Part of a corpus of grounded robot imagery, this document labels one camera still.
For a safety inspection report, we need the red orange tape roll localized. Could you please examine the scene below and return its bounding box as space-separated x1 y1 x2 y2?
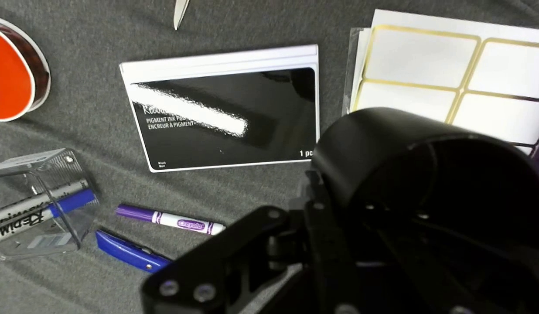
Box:
0 17 51 121

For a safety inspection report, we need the clear acrylic marker holder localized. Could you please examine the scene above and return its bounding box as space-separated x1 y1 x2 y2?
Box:
0 148 100 261

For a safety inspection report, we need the white label sheets stack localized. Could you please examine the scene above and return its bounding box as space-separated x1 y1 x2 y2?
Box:
344 8 539 155

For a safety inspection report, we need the blue expo marker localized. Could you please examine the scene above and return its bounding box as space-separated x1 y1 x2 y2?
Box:
0 188 96 242
0 181 91 217

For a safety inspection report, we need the black cup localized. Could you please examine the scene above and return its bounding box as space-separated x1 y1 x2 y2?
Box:
312 107 539 314

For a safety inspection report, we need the purple crayola marker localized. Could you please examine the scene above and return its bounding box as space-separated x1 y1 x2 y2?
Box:
115 203 224 235

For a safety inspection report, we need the black book with white border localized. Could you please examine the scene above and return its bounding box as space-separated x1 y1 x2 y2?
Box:
119 43 319 172

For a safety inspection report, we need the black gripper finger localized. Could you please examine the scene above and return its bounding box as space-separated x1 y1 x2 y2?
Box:
300 168 363 314

